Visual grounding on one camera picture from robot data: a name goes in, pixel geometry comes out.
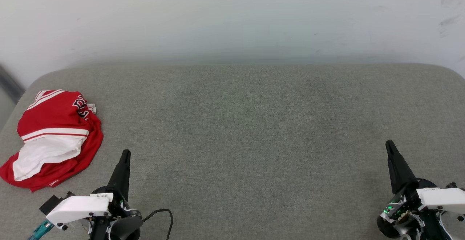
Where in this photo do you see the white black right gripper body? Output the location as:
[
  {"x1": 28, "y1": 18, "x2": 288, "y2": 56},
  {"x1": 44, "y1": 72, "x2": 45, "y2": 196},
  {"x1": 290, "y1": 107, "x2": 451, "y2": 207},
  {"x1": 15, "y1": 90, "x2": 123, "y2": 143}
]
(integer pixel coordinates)
[{"x1": 377, "y1": 178, "x2": 465, "y2": 240}]

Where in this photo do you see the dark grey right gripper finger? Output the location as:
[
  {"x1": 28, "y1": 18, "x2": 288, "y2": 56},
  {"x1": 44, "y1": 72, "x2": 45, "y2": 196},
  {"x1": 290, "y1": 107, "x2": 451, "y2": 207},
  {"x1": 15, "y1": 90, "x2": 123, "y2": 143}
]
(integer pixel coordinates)
[{"x1": 385, "y1": 140, "x2": 419, "y2": 196}]

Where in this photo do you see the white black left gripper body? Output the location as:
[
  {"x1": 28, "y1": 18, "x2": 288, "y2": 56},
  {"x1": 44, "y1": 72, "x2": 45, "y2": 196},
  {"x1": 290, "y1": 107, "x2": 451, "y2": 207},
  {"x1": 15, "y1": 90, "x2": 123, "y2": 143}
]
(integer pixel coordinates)
[{"x1": 45, "y1": 186, "x2": 142, "y2": 231}]

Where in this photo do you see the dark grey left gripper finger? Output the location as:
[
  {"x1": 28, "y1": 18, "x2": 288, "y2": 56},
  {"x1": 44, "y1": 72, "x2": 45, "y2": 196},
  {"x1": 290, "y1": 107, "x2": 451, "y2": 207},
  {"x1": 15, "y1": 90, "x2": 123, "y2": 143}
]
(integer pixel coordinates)
[{"x1": 107, "y1": 149, "x2": 131, "y2": 201}]

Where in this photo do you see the red white basketball jersey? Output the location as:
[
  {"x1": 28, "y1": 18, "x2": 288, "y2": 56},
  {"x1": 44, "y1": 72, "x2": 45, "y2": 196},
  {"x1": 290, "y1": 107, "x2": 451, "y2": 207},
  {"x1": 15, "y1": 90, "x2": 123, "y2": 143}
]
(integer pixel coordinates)
[{"x1": 0, "y1": 89, "x2": 104, "y2": 192}]

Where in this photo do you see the teal camera cable connector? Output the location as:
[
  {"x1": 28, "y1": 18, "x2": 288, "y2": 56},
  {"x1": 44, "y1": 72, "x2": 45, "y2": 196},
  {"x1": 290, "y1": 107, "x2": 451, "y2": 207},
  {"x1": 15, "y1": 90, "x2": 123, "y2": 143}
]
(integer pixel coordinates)
[{"x1": 28, "y1": 220, "x2": 55, "y2": 240}]

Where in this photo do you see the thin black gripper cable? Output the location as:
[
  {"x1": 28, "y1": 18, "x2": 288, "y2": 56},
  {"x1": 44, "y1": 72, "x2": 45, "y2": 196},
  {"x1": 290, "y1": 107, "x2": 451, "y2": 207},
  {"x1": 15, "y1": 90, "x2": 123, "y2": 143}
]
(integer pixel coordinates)
[{"x1": 142, "y1": 208, "x2": 174, "y2": 240}]

